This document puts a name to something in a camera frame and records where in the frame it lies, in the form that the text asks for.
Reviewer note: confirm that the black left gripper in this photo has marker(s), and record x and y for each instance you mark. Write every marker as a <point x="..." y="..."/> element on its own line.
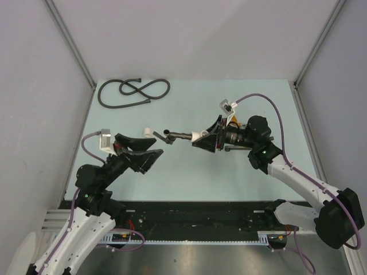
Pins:
<point x="143" y="158"/>

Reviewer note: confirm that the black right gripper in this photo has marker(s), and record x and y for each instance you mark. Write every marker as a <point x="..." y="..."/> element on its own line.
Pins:
<point x="208" y="141"/>

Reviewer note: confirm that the brushed steel water faucet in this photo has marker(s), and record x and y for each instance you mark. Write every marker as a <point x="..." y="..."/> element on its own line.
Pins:
<point x="170" y="137"/>

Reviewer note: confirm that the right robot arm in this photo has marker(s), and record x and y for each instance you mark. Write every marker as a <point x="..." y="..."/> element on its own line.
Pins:
<point x="334" y="215"/>

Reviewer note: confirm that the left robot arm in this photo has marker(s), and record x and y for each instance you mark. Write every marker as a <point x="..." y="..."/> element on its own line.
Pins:
<point x="93" y="212"/>

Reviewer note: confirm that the dark metal L-shaped faucet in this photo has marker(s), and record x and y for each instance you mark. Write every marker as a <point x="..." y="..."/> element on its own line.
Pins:
<point x="235" y="148"/>

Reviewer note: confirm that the white plastic pipe coupling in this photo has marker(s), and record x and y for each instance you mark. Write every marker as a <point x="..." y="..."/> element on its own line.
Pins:
<point x="147" y="132"/>

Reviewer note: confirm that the orange faucet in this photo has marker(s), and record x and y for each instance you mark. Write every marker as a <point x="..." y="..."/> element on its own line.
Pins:
<point x="234" y="120"/>

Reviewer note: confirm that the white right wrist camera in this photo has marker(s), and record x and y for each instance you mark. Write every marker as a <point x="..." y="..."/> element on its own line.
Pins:
<point x="229" y="109"/>

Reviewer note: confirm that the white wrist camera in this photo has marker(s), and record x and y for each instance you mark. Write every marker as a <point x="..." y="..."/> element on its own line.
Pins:
<point x="229" y="109"/>
<point x="105" y="143"/>

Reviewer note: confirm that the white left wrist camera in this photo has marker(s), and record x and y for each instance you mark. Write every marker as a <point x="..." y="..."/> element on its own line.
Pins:
<point x="105" y="143"/>

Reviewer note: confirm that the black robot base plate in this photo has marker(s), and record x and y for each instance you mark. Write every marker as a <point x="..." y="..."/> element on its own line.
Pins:
<point x="199" y="221"/>

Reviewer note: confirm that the slotted grey cable duct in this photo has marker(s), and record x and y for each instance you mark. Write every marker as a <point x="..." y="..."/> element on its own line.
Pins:
<point x="261" y="239"/>

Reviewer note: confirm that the left aluminium frame post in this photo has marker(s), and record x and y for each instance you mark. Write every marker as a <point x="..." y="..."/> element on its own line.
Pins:
<point x="69" y="41"/>

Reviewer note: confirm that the aluminium frame post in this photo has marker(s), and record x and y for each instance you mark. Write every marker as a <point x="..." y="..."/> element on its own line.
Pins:
<point x="327" y="28"/>
<point x="69" y="41"/>

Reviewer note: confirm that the right aluminium frame post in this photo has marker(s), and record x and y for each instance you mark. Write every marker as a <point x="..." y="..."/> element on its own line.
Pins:
<point x="327" y="28"/>

